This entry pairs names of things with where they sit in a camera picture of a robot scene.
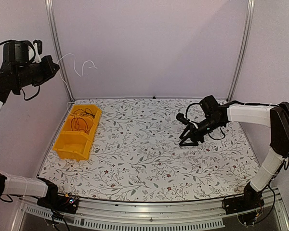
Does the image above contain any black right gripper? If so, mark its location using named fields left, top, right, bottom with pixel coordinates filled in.
left=179, top=116, right=224, bottom=147

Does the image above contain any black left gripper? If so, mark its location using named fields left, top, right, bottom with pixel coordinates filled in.
left=14, top=54, right=60, bottom=88

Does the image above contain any white thin cable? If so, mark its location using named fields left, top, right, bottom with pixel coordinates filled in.
left=56, top=52, right=98, bottom=115

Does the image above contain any red thin cable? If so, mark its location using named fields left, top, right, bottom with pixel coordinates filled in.
left=71, top=116, right=93, bottom=133

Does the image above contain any black thin cable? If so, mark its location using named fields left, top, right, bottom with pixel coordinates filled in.
left=73, top=108, right=96, bottom=121

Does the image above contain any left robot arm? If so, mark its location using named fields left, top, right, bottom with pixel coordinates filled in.
left=0, top=39, right=62, bottom=209

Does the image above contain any floral patterned table mat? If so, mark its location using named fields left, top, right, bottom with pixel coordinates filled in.
left=39, top=99, right=259, bottom=202

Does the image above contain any yellow far bin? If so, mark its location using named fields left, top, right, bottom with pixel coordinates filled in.
left=68, top=104, right=102, bottom=130

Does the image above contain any yellow bin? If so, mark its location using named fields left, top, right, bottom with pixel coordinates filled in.
left=58, top=115, right=98, bottom=141
left=53, top=131, right=94, bottom=161
left=68, top=104, right=102, bottom=130

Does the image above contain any yellow middle bin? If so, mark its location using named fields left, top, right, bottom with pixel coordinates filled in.
left=58, top=115, right=98, bottom=141

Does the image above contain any yellow near bin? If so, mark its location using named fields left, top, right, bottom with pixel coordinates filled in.
left=53, top=131, right=94, bottom=161

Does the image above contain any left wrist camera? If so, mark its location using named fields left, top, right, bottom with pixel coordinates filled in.
left=33, top=40, right=42, bottom=63

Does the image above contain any left aluminium frame post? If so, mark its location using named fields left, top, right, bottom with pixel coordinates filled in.
left=45, top=0, right=74, bottom=101

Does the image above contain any aluminium frame post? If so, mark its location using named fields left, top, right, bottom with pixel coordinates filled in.
left=226, top=0, right=255, bottom=101
left=45, top=0, right=74, bottom=101

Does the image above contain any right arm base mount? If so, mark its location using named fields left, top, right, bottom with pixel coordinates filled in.
left=222, top=193, right=264, bottom=226

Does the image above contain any front aluminium rail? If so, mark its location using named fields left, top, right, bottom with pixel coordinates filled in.
left=11, top=190, right=289, bottom=231

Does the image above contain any right aluminium frame post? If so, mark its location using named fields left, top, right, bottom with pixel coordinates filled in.
left=226, top=0, right=255, bottom=101

